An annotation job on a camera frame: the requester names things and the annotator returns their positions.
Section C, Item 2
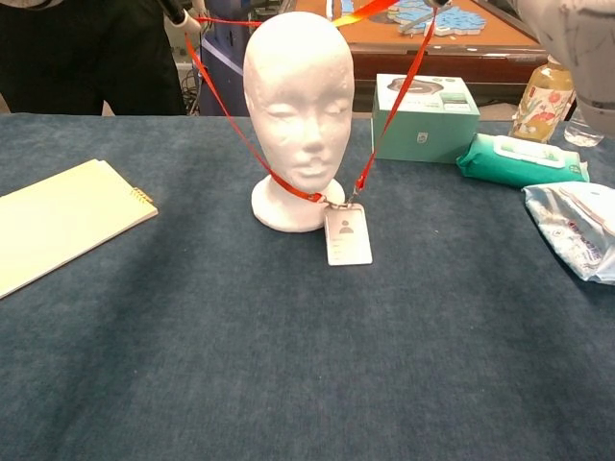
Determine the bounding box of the cream spiral notebook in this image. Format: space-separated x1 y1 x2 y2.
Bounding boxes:
0 158 160 301

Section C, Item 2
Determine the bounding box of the green wet wipes pack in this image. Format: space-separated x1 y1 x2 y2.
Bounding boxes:
455 133 591 189

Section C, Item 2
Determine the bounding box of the clear water bottle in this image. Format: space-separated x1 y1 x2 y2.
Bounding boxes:
563 108 605 148

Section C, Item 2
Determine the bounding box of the white badge holder card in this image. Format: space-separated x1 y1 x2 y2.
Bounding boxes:
324 201 375 267

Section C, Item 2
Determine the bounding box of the brown mahjong table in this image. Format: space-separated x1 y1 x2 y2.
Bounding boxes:
287 0 554 105

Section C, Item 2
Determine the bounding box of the blue mahjong tile layout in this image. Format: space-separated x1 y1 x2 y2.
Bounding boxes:
338 0 486 37

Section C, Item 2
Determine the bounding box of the blue felt table cover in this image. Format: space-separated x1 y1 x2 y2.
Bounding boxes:
0 112 615 461

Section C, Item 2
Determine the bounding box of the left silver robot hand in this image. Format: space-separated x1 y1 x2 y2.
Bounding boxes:
153 0 204 34

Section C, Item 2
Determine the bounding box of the yellow tea bottle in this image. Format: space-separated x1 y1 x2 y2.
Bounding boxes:
507 55 578 144

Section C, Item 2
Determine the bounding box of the light blue wipes pack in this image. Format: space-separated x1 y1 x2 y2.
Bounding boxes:
522 181 615 283

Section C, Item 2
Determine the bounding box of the blue machine base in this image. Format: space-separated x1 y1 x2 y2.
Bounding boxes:
190 0 289 117

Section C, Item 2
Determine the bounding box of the orange lanyard strap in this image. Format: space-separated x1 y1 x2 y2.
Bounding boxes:
184 0 438 203

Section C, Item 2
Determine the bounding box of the person in black clothes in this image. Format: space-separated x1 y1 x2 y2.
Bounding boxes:
0 0 187 116

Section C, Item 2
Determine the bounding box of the teal product box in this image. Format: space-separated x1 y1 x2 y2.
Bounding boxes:
370 73 481 164

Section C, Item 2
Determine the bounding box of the white foam mannequin head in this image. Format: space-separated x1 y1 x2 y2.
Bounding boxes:
242 10 356 234

